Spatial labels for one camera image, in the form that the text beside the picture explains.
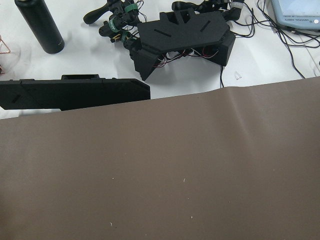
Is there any black speaker bar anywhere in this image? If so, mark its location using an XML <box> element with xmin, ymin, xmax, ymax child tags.
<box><xmin>0</xmin><ymin>74</ymin><xmax>151</xmax><ymax>111</ymax></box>

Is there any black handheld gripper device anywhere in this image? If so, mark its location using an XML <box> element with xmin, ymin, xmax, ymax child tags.
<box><xmin>83</xmin><ymin>0</ymin><xmax>245</xmax><ymax>81</ymax></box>

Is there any black metal bottle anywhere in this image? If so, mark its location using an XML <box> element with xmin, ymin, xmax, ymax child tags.
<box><xmin>14</xmin><ymin>0</ymin><xmax>65</xmax><ymax>54</ymax></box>

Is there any blue teach pendant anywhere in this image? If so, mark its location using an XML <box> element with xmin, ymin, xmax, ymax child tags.
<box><xmin>270</xmin><ymin>0</ymin><xmax>320</xmax><ymax>32</ymax></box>

